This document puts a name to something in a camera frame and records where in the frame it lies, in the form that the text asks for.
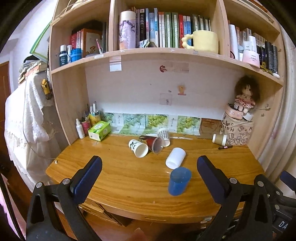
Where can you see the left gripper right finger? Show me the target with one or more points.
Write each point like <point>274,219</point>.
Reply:
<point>255,222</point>

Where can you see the dark marker pen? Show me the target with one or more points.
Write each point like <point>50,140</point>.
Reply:
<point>225,147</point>

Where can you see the checkered paper cup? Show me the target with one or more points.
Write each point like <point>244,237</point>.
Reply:
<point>164,134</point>

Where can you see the yellow ceramic mug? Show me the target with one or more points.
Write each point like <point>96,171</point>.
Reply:
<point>202,41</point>

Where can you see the green tissue box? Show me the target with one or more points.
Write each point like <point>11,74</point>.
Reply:
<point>99,131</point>

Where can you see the patterned storage bag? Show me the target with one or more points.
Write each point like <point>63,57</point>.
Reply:
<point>238,132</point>

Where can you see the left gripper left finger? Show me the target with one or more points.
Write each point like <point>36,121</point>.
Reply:
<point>43,222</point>

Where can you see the blue plastic cup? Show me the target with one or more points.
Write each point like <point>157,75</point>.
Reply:
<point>179,179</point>

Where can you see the pink round box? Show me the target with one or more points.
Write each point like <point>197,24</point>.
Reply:
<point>233,113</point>

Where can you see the brown paper cup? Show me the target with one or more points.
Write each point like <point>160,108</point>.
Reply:
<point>219,139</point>

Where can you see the grape picture poster strip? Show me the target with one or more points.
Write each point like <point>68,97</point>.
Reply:
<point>143,124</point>

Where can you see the white paper cup black print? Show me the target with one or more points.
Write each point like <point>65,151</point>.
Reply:
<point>139,149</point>

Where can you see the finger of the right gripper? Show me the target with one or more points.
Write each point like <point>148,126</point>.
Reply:
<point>289,180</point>

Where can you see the pink cylindrical can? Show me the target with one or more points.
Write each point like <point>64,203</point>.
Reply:
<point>86,125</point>

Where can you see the white plastic cup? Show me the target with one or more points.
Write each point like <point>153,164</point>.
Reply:
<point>175,158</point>

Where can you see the wooden bookshelf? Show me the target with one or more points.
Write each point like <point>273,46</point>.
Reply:
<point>156,80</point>

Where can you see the dark blue bottle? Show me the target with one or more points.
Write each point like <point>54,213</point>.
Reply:
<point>63,57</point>

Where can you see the lilac patterned tumbler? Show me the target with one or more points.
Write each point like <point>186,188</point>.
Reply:
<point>126,32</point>

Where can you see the brown cardboard sheet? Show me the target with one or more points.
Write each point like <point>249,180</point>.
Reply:
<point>209,127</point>

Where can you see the white lace cloth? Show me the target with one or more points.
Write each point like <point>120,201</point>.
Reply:
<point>31,130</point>

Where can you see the white spray bottle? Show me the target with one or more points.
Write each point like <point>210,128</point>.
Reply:
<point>79,129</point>

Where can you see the clear plastic cup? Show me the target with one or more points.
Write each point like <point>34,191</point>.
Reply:
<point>154,143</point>

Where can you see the brown-haired rag doll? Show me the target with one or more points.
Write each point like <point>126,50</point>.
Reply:
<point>247,94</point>

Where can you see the blue jar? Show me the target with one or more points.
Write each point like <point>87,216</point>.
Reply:
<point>75,54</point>

